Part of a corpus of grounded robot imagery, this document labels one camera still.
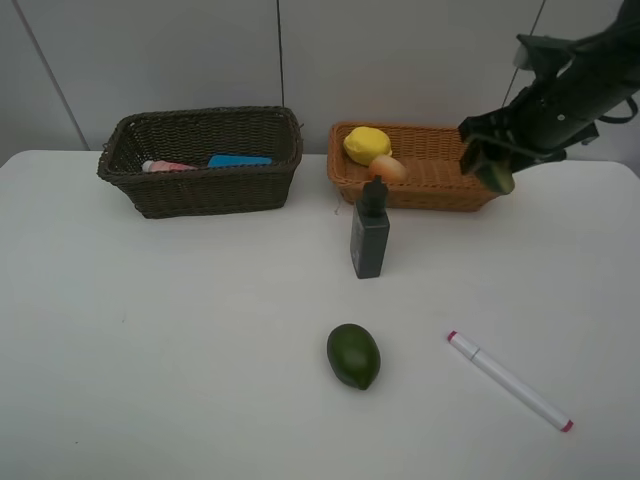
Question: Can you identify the green lime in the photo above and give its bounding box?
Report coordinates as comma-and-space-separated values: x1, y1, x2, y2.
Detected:
326, 324, 381, 391

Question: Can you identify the white pink-capped marker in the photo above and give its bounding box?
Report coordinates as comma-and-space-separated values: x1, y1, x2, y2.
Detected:
447, 330, 574, 433

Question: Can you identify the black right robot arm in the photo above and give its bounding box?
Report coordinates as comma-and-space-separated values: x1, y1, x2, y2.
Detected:
458, 1, 639, 174

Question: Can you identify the yellow lemon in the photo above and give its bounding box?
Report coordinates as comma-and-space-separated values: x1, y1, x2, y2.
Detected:
343, 126, 392, 167

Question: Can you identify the halved avocado with pit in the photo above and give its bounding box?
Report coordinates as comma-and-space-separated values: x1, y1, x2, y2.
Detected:
475, 159, 515, 195

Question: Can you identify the pink spray bottle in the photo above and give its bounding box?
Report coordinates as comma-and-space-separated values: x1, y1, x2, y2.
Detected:
141, 160, 196, 173

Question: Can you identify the dark grey pump bottle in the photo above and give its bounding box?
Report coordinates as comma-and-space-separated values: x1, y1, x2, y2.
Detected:
350, 176, 390, 279

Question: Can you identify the orange wicker basket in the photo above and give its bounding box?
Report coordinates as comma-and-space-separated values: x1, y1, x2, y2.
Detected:
327, 122, 499, 212

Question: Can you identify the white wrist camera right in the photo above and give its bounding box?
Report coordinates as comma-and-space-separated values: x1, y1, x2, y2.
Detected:
513, 43, 534, 71

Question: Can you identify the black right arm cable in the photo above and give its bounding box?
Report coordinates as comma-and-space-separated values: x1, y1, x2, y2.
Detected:
579, 97, 639, 147

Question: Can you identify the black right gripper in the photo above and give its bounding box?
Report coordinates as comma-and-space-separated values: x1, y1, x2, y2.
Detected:
458, 108, 567, 175

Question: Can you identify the orange bread bun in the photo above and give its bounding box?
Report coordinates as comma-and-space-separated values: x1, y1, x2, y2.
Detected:
368, 155, 409, 184

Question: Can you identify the dark brown wicker basket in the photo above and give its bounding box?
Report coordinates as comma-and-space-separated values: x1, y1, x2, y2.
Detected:
97, 106, 303, 219

